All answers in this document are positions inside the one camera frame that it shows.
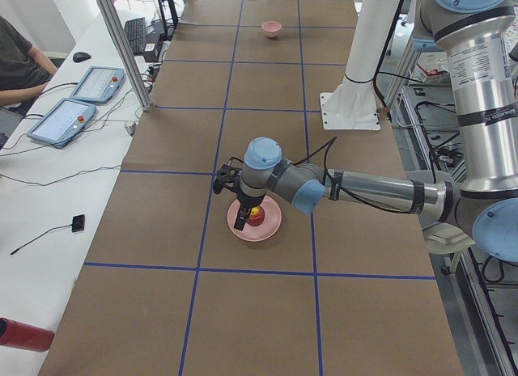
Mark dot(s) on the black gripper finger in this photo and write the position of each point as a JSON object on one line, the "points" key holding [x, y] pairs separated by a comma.
{"points": [[242, 217]]}

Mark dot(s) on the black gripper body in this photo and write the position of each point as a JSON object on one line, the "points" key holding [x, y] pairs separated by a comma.
{"points": [[249, 200]]}

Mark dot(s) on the red yellow apple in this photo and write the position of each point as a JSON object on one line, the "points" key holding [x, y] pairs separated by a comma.
{"points": [[256, 216]]}

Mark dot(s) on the pink bowl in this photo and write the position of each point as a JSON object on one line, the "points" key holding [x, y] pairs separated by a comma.
{"points": [[271, 29]]}

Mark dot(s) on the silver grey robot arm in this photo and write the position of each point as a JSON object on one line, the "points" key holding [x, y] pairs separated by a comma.
{"points": [[484, 206]]}

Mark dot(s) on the pink plate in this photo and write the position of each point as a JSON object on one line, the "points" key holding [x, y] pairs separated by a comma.
{"points": [[272, 222]]}

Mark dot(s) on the brown paper table mat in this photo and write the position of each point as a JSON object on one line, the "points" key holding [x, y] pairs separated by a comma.
{"points": [[168, 289]]}

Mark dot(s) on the small black square device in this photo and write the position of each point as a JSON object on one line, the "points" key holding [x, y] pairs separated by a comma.
{"points": [[78, 223]]}

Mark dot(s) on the upper blue teach pendant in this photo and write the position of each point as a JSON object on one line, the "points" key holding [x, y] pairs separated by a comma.
{"points": [[99, 84]]}

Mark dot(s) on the blue teach pendant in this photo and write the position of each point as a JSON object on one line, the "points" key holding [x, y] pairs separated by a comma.
{"points": [[99, 84], [63, 122]]}

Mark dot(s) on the black keyboard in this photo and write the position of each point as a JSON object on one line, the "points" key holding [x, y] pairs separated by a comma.
{"points": [[135, 34]]}

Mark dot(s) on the lower blue teach pendant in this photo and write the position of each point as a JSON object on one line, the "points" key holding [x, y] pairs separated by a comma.
{"points": [[63, 122]]}

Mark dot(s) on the black computer mouse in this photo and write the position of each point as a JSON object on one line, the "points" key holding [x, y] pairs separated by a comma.
{"points": [[79, 57]]}

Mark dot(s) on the seated person in dark shirt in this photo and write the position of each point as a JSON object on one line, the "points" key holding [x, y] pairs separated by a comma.
{"points": [[25, 70]]}

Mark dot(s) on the red cylinder bottle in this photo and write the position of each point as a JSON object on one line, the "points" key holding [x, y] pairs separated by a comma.
{"points": [[17, 335]]}

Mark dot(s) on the white camera stand post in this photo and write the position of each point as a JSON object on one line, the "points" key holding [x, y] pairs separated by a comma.
{"points": [[352, 105]]}

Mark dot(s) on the aluminium frame post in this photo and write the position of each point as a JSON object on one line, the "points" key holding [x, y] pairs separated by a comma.
{"points": [[116, 32]]}

